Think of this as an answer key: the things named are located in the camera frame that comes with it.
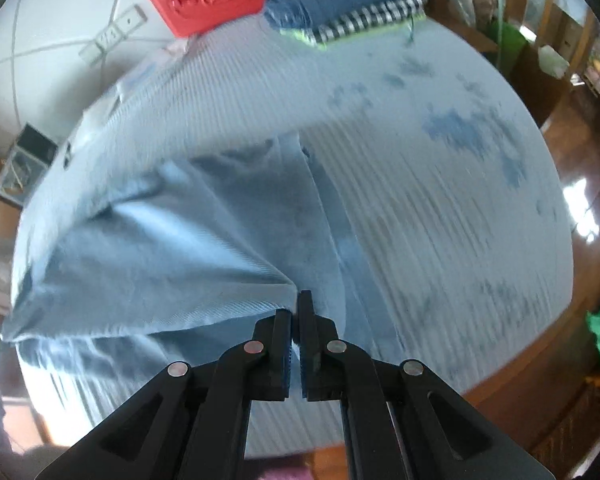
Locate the white striped bed sheet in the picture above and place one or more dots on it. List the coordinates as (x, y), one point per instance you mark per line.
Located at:
(447, 182)

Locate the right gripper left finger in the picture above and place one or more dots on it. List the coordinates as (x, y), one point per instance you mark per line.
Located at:
(187, 422)

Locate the black framed box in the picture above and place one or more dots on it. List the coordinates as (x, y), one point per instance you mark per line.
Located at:
(26, 163)

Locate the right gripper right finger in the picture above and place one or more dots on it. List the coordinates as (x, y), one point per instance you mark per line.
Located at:
(402, 421)

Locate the folded lime green garment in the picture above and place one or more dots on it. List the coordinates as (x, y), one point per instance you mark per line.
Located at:
(353, 26)

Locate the folded checkered garment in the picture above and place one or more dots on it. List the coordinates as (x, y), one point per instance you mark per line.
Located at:
(393, 7)

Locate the light blue corduroy pants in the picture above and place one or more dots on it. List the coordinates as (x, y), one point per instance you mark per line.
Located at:
(180, 263)

